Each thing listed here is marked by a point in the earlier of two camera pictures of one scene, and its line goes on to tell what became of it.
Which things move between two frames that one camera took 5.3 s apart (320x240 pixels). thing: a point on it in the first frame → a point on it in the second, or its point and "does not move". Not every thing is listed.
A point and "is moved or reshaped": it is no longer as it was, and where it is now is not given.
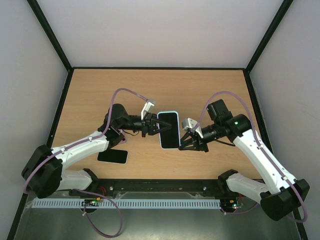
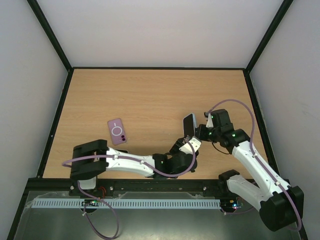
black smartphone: x=170 y=137 is moved or reshaped
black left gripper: x=148 y=125 → x=177 y=143
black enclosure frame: x=59 y=48 does not move
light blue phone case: x=160 y=135 is moved or reshaped
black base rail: x=110 y=188 does not move
